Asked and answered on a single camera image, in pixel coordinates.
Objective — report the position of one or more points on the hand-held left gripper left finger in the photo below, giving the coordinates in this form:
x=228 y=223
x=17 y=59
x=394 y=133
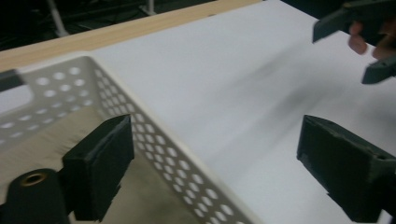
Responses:
x=99 y=161

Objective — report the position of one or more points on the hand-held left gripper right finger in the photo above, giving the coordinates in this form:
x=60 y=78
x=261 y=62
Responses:
x=345 y=168

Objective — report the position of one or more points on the white perforated plastic basket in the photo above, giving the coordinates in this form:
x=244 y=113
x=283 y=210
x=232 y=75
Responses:
x=124 y=90

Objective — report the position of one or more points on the metal stand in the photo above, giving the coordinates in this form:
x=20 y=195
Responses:
x=150 y=6
x=57 y=18

